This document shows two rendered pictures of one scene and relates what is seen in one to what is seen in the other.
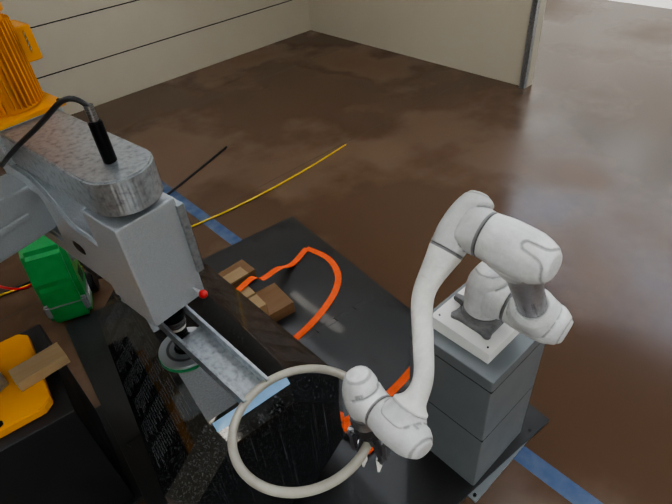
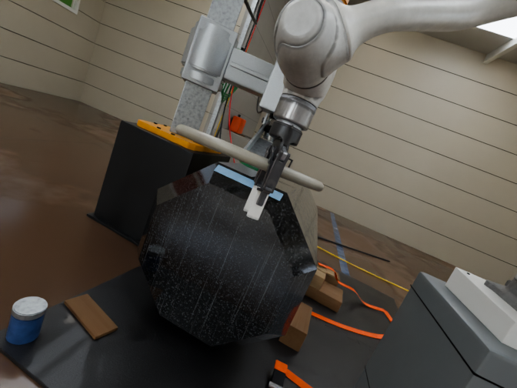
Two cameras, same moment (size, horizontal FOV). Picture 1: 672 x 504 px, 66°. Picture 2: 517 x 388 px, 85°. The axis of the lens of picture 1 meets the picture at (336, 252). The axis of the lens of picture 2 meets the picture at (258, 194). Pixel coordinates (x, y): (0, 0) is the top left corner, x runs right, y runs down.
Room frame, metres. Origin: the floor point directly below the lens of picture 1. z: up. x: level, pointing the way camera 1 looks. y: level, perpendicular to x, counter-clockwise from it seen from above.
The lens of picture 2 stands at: (0.38, -0.55, 1.01)
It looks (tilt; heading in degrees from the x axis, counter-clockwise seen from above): 11 degrees down; 48
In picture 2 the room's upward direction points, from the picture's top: 22 degrees clockwise
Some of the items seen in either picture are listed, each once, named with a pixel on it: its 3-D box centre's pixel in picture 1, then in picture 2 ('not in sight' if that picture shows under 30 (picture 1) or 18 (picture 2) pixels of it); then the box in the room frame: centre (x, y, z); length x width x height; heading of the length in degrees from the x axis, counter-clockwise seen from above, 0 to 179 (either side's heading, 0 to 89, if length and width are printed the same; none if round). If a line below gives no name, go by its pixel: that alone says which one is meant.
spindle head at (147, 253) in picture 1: (136, 248); (293, 82); (1.44, 0.70, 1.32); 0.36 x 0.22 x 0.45; 47
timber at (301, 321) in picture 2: not in sight; (296, 322); (1.77, 0.24, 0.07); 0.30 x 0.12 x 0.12; 35
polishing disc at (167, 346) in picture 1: (185, 347); not in sight; (1.39, 0.64, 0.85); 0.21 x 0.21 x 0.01
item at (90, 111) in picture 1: (99, 134); not in sight; (1.39, 0.64, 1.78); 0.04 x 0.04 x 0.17
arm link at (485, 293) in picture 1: (490, 287); not in sight; (1.38, -0.56, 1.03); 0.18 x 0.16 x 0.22; 42
